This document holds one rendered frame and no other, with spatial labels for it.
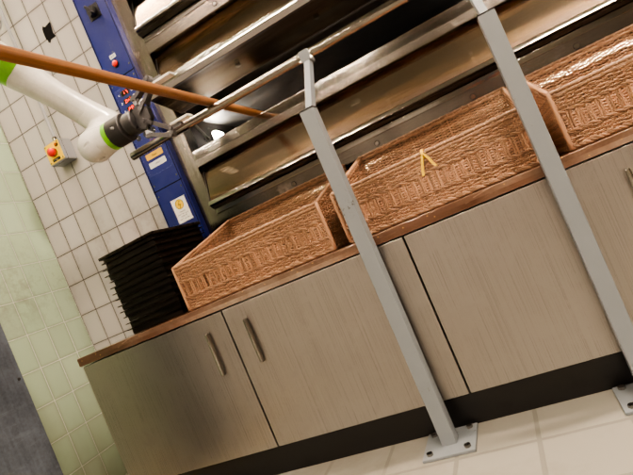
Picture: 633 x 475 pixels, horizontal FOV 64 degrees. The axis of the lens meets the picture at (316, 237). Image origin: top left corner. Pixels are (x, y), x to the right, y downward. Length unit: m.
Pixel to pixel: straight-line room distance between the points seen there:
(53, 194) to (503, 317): 2.09
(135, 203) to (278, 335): 1.12
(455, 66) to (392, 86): 0.23
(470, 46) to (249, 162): 0.93
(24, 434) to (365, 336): 0.94
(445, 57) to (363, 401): 1.18
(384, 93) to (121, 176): 1.22
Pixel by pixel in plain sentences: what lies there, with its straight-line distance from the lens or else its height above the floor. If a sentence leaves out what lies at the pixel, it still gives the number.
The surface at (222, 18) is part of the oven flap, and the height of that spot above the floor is 1.60.
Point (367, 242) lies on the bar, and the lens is 1.33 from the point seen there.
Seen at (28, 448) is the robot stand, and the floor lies 0.42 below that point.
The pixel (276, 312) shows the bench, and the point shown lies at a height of 0.48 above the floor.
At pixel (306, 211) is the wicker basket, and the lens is 1.48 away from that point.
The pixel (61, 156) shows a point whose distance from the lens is 2.57.
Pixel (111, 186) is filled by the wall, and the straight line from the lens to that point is 2.48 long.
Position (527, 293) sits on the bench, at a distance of 1.37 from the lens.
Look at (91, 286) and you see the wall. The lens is 2.63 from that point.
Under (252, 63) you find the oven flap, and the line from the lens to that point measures 2.13.
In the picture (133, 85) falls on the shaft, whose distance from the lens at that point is 1.45.
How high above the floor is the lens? 0.61
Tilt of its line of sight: 1 degrees up
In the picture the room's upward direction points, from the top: 23 degrees counter-clockwise
